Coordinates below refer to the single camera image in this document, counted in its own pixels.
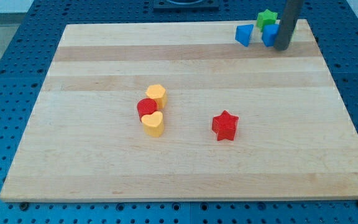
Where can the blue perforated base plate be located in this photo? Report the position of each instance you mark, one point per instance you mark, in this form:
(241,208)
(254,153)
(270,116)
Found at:
(24,66)

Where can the green star block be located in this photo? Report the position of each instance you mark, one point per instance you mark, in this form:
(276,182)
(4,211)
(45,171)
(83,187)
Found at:
(265,18)

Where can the red star block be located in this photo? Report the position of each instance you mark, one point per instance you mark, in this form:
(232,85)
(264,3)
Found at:
(225,126)

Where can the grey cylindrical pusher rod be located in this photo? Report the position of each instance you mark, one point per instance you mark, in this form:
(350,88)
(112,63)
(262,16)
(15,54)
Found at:
(287,24)

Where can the wooden board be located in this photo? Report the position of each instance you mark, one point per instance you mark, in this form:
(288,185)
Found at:
(84,141)

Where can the blue cube block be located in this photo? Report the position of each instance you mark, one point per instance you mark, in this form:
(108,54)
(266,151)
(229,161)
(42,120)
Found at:
(269,34)

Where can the blue triangle block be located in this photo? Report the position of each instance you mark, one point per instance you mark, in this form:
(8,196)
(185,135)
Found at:
(244,34)

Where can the yellow hexagon block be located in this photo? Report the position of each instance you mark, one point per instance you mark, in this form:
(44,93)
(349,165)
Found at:
(157,93)

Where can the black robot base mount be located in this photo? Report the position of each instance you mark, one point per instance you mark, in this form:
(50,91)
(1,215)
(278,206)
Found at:
(162,5)

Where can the yellow heart block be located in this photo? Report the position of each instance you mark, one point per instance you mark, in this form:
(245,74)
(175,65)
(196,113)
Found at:
(153,124)

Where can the red cylinder block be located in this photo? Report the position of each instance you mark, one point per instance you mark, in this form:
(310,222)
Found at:
(146,106)

